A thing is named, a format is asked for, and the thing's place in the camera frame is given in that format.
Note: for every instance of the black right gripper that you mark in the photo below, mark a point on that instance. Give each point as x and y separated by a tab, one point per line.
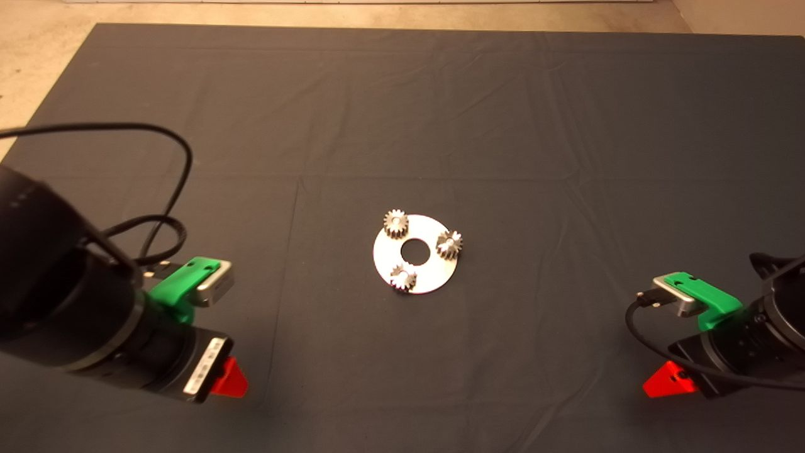
729	358

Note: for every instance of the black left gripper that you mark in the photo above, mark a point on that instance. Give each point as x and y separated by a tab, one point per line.
182	358

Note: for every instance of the small steel spur gear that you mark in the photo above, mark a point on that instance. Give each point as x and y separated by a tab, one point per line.
396	229
402	282

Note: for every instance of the dark steel spur gear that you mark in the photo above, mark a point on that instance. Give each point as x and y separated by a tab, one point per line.
449	250

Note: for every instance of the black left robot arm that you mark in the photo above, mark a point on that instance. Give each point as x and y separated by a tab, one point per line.
50	283

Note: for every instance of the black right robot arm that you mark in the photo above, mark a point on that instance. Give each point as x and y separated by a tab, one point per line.
789	308

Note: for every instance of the round metal carrier plate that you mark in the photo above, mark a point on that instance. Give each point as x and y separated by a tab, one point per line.
427	274

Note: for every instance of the dark grey table cloth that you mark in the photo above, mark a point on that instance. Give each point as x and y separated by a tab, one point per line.
440	94

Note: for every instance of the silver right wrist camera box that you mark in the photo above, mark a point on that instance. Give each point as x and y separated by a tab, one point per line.
676	296

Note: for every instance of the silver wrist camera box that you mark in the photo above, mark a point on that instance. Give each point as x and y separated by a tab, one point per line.
676	296
214	286

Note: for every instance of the green right camera mount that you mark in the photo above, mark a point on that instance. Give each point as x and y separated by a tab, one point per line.
710	299

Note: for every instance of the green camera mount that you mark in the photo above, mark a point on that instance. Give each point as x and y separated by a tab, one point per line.
182	286
710	299

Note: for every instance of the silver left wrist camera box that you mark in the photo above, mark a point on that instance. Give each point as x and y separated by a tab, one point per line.
214	286

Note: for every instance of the green left camera mount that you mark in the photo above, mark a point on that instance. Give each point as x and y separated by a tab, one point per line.
182	286

